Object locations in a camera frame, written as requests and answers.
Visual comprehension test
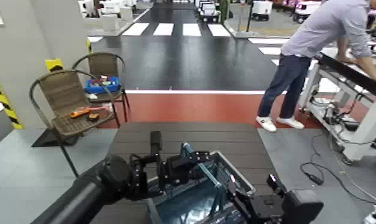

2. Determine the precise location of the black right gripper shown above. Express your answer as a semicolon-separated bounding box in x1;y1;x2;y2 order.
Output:
226;173;287;224

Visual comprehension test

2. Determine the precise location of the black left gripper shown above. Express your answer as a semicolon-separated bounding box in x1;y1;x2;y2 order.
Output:
128;151;214;201

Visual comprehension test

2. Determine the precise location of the blue-grey plastic mesh crate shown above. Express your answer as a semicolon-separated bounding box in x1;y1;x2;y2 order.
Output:
146;142;256;224

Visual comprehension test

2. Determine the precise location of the white sneaker with dark mark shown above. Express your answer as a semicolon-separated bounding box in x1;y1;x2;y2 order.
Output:
255;116;278;133

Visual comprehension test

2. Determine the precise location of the plain white sneaker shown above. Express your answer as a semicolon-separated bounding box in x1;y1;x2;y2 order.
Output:
276;116;306;130

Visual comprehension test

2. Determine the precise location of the black power strip with plugs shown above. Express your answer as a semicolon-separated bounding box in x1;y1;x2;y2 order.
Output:
322;104;361;132

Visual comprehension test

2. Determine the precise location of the blue plastic parts box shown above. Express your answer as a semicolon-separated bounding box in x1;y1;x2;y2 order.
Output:
83;76;120;94

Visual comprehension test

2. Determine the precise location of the orange hand tool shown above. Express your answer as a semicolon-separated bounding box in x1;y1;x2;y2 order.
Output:
69;107;107;119

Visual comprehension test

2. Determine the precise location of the brown wicker chair with box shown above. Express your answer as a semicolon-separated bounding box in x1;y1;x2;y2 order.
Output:
72;52;130;127

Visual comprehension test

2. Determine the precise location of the brown wicker chair with tools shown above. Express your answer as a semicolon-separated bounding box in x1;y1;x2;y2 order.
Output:
29;69;116;178

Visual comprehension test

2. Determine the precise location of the white workbench with black top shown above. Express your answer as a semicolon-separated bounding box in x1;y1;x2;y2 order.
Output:
298;53;376;163

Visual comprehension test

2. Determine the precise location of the white delivery robot with dark front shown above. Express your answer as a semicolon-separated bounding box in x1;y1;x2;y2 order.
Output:
197;1;222;24

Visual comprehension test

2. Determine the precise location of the white cube block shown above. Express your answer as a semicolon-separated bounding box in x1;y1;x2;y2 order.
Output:
101;13;120;32

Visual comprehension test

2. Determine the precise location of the dark thin pole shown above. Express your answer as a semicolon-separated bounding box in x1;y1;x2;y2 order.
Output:
246;0;254;33

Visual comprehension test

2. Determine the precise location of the yellow black corner guard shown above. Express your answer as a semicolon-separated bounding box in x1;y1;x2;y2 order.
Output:
45;58;64;73

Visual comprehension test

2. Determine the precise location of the person in lilac shirt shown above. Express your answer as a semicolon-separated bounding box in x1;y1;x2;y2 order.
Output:
256;0;376;133

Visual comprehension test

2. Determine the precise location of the white boxy delivery robot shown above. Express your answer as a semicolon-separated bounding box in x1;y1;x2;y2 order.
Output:
251;0;274;22

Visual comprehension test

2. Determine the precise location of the white delivery robot with pink trim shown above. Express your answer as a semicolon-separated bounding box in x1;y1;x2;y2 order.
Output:
293;1;322;24

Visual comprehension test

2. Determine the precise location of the black yellow hazard stripe tape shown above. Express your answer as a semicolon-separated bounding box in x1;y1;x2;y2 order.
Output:
0;64;24;130

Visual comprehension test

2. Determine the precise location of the black floor cable with adapter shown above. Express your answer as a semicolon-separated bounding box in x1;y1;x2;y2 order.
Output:
299;132;376;206

